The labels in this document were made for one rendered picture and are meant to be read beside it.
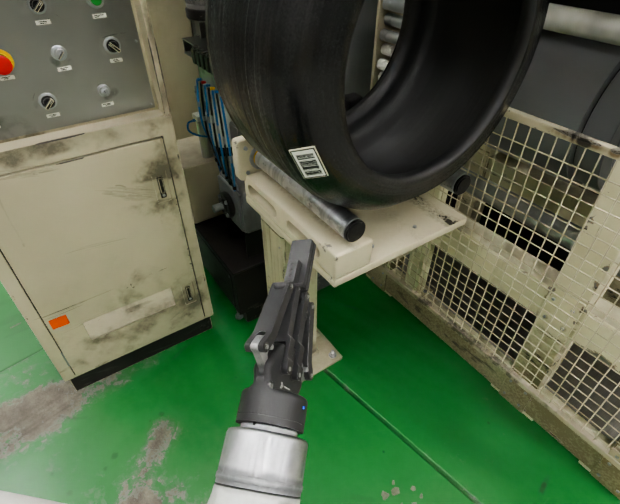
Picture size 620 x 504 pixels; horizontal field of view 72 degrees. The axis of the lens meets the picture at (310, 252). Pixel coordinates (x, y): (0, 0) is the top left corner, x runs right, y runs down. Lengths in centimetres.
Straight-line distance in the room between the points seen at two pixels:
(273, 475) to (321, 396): 114
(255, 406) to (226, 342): 129
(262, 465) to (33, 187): 99
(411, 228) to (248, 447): 62
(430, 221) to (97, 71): 88
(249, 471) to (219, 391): 118
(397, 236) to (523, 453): 95
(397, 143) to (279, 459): 73
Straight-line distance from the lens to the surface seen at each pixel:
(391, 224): 95
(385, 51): 130
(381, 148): 100
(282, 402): 47
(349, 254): 78
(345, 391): 160
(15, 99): 126
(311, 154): 62
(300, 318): 53
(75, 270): 143
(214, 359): 172
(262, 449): 46
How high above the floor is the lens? 135
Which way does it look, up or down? 40 degrees down
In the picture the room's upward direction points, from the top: straight up
